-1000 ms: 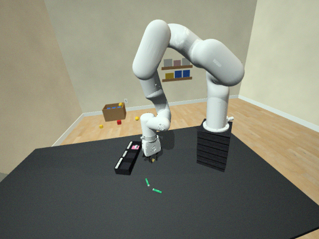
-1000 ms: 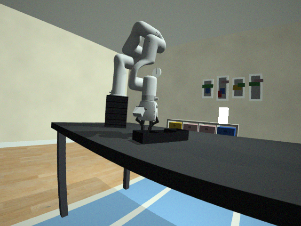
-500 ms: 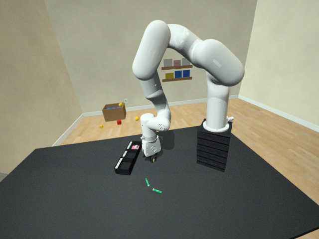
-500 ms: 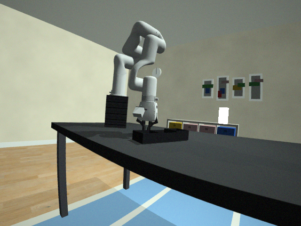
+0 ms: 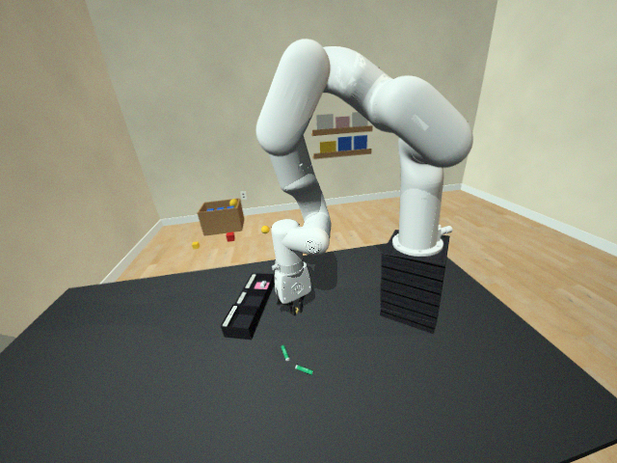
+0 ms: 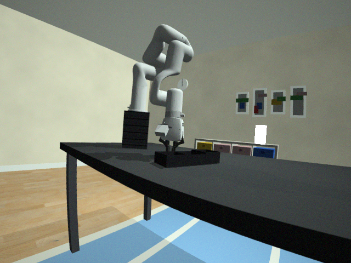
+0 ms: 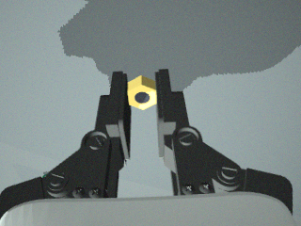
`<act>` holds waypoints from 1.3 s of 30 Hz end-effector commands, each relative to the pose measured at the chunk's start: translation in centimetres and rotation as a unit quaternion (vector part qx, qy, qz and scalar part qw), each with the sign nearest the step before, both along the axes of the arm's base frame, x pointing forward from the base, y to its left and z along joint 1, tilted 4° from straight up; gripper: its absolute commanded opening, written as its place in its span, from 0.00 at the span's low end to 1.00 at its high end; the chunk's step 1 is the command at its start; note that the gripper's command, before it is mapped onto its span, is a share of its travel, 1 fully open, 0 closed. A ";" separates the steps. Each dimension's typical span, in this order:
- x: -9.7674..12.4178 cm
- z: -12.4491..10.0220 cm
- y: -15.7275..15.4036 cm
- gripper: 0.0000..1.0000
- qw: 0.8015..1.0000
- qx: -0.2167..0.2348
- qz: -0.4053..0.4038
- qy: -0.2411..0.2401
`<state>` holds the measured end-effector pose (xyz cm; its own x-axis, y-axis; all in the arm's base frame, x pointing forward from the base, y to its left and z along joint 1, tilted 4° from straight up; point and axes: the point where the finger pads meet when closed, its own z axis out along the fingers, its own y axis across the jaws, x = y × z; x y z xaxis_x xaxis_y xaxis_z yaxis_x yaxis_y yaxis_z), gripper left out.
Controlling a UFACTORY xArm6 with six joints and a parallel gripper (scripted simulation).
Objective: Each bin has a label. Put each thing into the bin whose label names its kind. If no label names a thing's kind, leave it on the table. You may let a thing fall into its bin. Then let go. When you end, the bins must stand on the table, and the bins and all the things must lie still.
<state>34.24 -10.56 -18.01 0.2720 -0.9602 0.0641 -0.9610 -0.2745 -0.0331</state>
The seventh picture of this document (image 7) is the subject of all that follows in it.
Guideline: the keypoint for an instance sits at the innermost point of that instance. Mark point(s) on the yellow hex nut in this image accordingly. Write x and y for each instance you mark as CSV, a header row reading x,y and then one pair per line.
x,y
142,92

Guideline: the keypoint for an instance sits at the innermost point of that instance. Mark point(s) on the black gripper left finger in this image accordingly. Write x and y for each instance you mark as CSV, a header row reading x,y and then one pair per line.
x,y
84,174

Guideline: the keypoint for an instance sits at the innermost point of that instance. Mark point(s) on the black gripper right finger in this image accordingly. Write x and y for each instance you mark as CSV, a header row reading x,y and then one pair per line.
x,y
197,168

